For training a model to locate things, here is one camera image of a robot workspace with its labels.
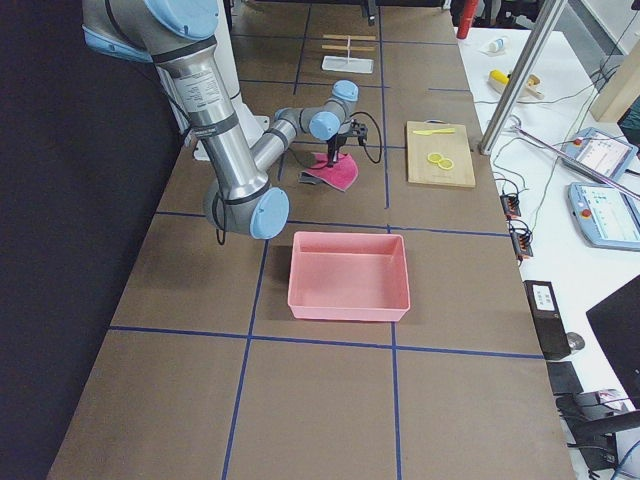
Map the orange connector block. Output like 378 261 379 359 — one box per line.
507 219 533 262
500 192 521 219

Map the lemon slice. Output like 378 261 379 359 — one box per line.
437 158 455 171
427 152 443 164

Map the white rack tray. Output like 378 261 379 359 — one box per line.
321 55 374 74

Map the aluminium frame post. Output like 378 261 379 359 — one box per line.
478 0 568 156

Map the teach pendant near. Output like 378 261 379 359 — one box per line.
567 182 639 252

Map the red fire extinguisher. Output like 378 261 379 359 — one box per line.
456 0 479 40

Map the white blue bottle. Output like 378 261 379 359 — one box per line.
481 36 509 56

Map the orange connector block far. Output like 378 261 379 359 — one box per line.
500 192 521 219

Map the teach pendant far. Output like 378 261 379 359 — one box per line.
561 127 638 181

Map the pink plastic bin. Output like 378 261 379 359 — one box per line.
287 231 411 322

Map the lemon slice near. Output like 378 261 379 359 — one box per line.
437 158 455 171

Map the orange connector block near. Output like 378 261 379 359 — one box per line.
507 219 533 262

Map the black monitor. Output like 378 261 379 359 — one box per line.
587 281 640 405

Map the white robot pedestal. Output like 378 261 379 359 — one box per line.
156 0 269 161

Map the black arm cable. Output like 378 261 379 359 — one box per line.
349 110 385 164

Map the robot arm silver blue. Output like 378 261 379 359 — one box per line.
82 1 359 239

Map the pink cleaning cloth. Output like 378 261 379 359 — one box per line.
298 152 359 192

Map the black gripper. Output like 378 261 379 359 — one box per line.
363 0 377 26
327 134 347 167

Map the lemon slice far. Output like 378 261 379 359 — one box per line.
427 152 443 164

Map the teach pendant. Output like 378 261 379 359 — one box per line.
567 182 639 252
561 127 638 181

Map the wooden cutting board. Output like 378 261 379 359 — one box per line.
406 121 476 188

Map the wooden rack rod back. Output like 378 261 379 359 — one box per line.
321 44 375 52

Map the wooden rack rod front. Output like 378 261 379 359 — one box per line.
322 34 377 41

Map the black power box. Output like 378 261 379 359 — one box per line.
523 280 571 360

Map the yellow plastic knife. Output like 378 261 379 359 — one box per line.
411 127 456 136

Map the metal rod tool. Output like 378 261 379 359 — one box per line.
513 125 639 200

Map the wooden rack rod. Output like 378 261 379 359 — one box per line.
322 34 377 41
321 44 375 52

